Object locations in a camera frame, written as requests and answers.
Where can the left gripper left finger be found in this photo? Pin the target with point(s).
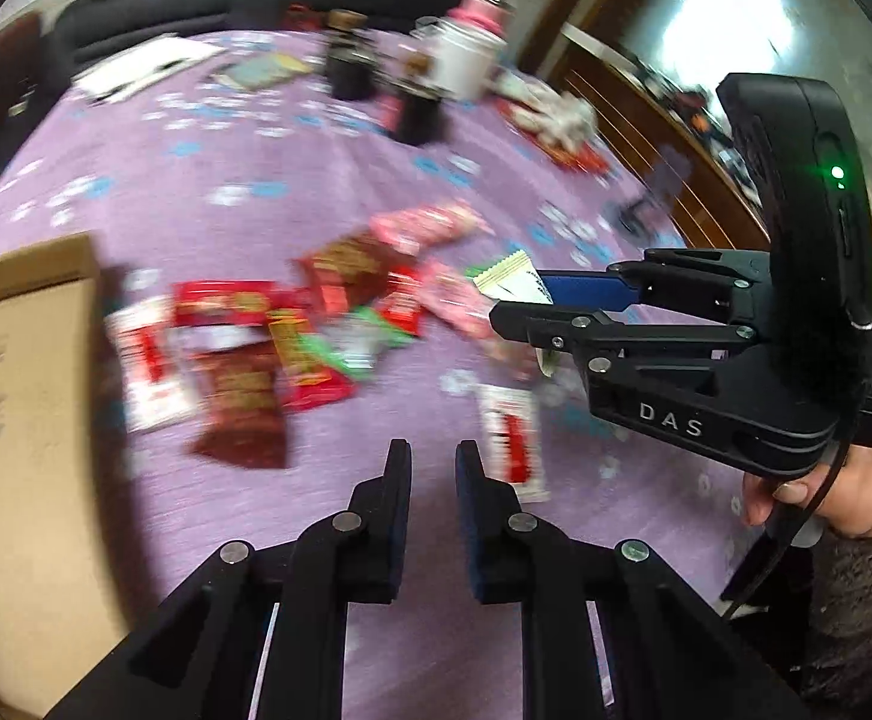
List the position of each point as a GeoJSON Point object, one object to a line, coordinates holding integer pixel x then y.
{"type": "Point", "coordinates": [354, 557]}

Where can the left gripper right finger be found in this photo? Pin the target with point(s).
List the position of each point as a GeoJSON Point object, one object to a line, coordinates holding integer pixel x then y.
{"type": "Point", "coordinates": [516, 558]}

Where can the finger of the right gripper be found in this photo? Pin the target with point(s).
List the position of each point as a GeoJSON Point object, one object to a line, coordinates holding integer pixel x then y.
{"type": "Point", "coordinates": [713, 284]}
{"type": "Point", "coordinates": [554, 331]}

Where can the cream white candy packet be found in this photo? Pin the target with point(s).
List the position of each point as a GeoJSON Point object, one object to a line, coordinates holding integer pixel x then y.
{"type": "Point", "coordinates": [513, 279]}

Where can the white red snack packet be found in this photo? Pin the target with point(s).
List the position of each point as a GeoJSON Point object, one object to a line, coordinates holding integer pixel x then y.
{"type": "Point", "coordinates": [512, 451]}

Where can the red candy packet with face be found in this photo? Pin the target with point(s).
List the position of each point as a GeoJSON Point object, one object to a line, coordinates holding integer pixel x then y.
{"type": "Point", "coordinates": [211, 303]}

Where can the right hand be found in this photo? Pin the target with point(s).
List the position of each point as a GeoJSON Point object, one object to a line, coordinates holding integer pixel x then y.
{"type": "Point", "coordinates": [847, 507]}

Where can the wooden cabinet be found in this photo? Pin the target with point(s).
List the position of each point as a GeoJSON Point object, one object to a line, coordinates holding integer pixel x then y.
{"type": "Point", "coordinates": [631, 58]}

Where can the grey phone stand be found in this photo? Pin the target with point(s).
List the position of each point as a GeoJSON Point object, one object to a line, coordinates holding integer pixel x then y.
{"type": "Point", "coordinates": [642, 219]}

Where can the pink cartoon snack bag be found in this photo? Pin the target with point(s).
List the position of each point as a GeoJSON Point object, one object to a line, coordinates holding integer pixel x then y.
{"type": "Point", "coordinates": [452, 297]}

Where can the dark red snack bag front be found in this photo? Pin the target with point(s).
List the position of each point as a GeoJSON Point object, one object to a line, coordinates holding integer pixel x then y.
{"type": "Point", "coordinates": [243, 421]}

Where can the red yellow label packet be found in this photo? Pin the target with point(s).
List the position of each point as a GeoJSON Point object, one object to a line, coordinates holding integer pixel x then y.
{"type": "Point", "coordinates": [307, 381]}

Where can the red foil packet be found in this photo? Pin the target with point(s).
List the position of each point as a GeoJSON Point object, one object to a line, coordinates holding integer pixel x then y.
{"type": "Point", "coordinates": [590, 159]}

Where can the small red packet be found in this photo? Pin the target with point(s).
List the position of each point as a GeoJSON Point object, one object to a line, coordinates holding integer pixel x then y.
{"type": "Point", "coordinates": [400, 306]}

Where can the clear green edged packet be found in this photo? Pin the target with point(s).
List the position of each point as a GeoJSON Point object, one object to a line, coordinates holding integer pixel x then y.
{"type": "Point", "coordinates": [354, 344]}

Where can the pink snack bag far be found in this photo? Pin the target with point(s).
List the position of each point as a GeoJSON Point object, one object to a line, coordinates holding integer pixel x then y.
{"type": "Point", "coordinates": [412, 230]}

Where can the white gloves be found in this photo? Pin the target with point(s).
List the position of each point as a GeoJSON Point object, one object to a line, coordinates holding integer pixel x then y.
{"type": "Point", "coordinates": [558, 120]}

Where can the white red striped packet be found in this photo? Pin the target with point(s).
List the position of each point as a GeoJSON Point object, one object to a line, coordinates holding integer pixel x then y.
{"type": "Point", "coordinates": [155, 391]}

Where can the large dark red snack bag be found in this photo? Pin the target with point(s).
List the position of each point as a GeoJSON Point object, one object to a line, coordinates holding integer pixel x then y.
{"type": "Point", "coordinates": [349, 271]}

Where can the black jar near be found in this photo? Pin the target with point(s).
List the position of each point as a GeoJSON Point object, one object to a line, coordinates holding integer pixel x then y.
{"type": "Point", "coordinates": [412, 110]}

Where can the black jar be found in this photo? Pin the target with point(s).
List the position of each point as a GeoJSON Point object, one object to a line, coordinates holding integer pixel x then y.
{"type": "Point", "coordinates": [351, 63]}
{"type": "Point", "coordinates": [412, 110]}

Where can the cardboard box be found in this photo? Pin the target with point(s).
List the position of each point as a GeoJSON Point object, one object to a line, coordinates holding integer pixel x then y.
{"type": "Point", "coordinates": [60, 604]}

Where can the purple floral tablecloth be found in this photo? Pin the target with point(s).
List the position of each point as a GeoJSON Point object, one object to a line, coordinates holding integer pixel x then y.
{"type": "Point", "coordinates": [190, 181]}

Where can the white cup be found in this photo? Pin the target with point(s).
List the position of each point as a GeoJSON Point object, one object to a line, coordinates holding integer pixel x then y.
{"type": "Point", "coordinates": [463, 55]}

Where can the pink thermos bottle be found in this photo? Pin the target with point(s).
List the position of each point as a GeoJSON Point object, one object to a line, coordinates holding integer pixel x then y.
{"type": "Point", "coordinates": [492, 15]}

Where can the black jar far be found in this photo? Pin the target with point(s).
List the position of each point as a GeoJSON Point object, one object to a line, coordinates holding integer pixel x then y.
{"type": "Point", "coordinates": [351, 63]}

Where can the green booklet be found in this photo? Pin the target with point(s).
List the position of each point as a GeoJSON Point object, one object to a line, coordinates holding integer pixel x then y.
{"type": "Point", "coordinates": [261, 71]}

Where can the black leather sofa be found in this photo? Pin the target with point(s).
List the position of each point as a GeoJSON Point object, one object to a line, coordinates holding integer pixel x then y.
{"type": "Point", "coordinates": [256, 0]}

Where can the black pen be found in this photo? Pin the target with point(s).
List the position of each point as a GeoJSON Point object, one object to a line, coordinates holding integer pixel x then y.
{"type": "Point", "coordinates": [124, 80]}

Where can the white notepad papers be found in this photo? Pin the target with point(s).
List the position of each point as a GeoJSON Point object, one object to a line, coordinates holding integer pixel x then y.
{"type": "Point", "coordinates": [153, 52]}

